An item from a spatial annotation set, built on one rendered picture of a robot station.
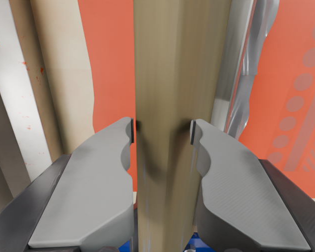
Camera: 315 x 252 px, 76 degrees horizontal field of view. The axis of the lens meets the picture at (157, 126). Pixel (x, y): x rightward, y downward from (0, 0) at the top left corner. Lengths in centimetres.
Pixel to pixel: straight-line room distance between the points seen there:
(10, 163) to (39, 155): 159
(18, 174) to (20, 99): 168
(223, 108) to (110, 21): 16
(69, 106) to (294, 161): 34
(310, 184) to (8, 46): 45
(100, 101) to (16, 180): 175
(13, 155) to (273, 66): 174
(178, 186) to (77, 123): 18
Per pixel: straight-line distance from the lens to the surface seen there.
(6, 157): 187
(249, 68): 27
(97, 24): 26
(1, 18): 26
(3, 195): 36
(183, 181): 17
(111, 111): 28
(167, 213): 17
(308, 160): 39
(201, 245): 39
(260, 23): 26
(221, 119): 17
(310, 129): 35
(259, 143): 33
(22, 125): 29
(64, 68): 28
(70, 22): 26
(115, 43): 25
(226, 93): 16
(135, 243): 34
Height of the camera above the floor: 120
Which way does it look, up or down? 62 degrees down
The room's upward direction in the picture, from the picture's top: 180 degrees clockwise
